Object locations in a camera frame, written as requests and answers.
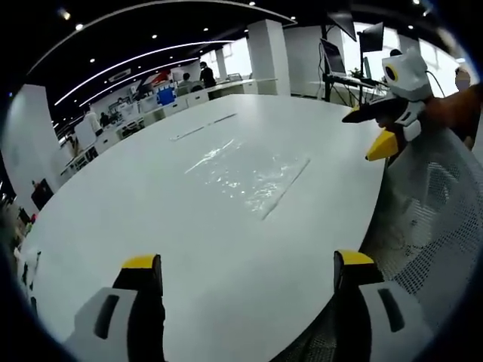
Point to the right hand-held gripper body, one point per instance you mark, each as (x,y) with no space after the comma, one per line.
(409,81)

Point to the clear plastic strip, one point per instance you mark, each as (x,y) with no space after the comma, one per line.
(203,126)

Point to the white office counter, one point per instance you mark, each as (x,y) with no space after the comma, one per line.
(181,100)

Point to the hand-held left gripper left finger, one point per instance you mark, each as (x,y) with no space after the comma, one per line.
(113,316)

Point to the dark monitor on stand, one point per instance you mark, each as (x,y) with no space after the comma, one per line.
(341,20)
(371,37)

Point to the white square pillar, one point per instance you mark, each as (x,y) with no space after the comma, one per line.
(268,56)

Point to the clear resealable plastic bag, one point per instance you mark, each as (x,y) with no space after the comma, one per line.
(249,177)

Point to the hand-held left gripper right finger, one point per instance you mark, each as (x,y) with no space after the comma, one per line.
(377,313)

